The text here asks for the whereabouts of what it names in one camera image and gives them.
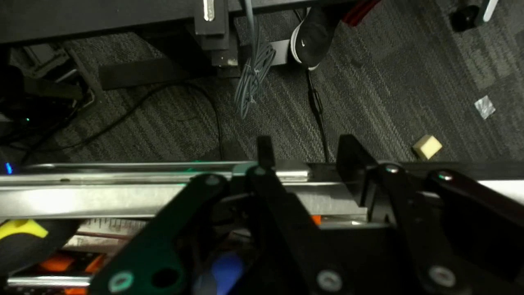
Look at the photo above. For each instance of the blue tool in drawer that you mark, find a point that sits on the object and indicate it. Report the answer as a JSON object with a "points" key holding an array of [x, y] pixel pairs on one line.
{"points": [[220, 275]]}

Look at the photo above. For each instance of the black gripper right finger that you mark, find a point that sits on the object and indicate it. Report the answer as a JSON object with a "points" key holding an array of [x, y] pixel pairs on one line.
{"points": [[439, 232]]}

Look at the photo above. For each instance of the grey metal drawer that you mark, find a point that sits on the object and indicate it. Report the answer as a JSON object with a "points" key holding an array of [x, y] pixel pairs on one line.
{"points": [[138, 190]]}

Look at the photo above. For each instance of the small yellow black screwdriver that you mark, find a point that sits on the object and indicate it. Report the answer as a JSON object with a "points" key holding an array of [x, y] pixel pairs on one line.
{"points": [[25, 242]]}

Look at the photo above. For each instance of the small wooden cube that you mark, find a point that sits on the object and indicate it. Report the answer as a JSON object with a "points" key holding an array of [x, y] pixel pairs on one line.
{"points": [[428, 145]]}

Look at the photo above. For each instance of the black white sneaker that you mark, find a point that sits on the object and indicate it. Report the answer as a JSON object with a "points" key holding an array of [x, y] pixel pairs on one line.
{"points": [[311, 37]]}

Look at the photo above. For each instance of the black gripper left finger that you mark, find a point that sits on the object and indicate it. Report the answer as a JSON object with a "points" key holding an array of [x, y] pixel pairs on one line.
{"points": [[249, 213]]}

